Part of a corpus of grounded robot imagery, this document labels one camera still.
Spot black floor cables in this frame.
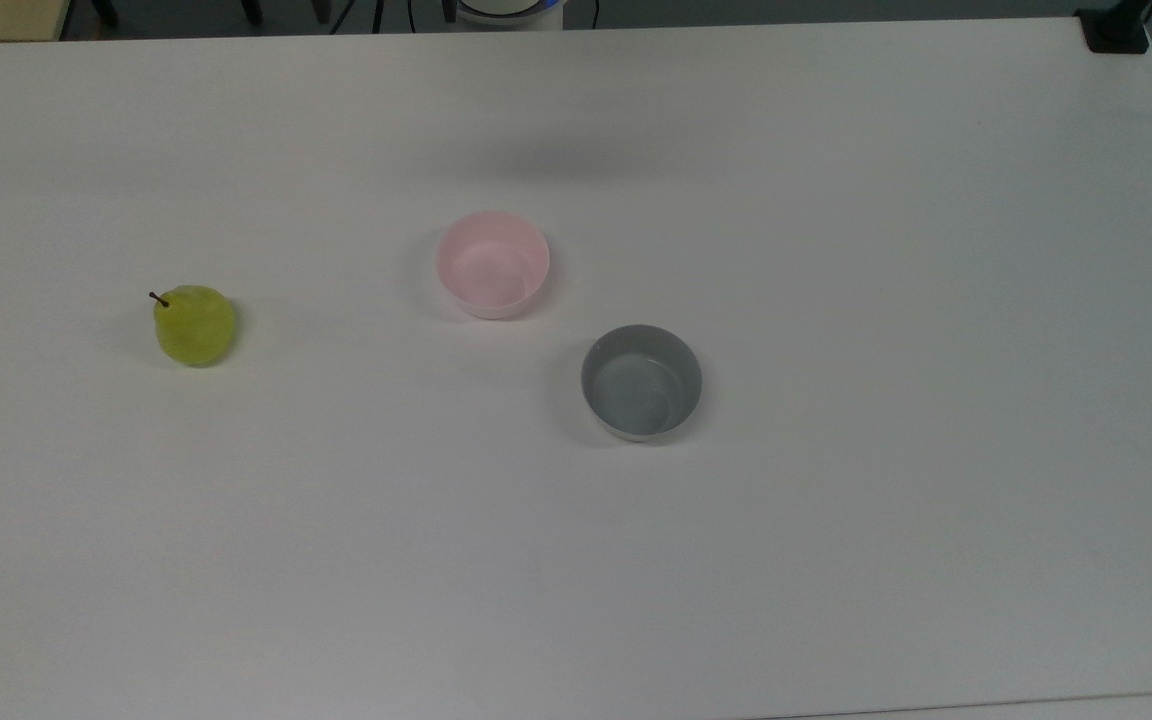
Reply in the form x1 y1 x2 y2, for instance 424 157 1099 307
328 0 419 36

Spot green apple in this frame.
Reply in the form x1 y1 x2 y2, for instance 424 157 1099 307
148 285 237 368

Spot pink plastic bowl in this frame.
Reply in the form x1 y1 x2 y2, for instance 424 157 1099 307
435 211 551 321

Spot black table clamp mount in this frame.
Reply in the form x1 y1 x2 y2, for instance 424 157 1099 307
1076 0 1152 55

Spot grey plastic bowl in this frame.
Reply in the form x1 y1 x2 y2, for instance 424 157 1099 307
580 324 704 442

